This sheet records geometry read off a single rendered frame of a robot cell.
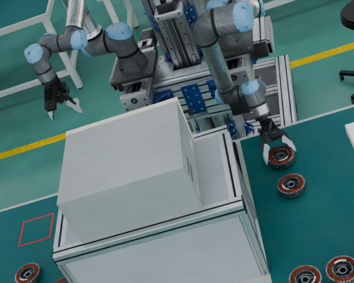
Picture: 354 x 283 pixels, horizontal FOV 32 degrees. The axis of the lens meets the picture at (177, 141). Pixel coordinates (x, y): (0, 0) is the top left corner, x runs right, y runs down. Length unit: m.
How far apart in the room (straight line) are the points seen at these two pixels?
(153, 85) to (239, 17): 0.81
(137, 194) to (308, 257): 0.69
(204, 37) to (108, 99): 2.61
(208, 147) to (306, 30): 2.80
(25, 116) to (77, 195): 3.39
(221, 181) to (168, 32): 1.14
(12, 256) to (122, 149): 0.98
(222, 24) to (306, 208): 0.78
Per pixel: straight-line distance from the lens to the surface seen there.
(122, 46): 2.97
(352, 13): 3.88
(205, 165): 2.18
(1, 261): 2.87
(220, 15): 2.41
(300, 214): 2.41
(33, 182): 4.53
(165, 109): 2.16
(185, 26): 3.00
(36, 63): 2.55
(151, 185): 1.93
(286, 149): 2.62
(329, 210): 2.40
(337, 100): 4.13
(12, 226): 3.00
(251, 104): 2.57
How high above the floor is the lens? 2.50
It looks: 36 degrees down
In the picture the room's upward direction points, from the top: 23 degrees counter-clockwise
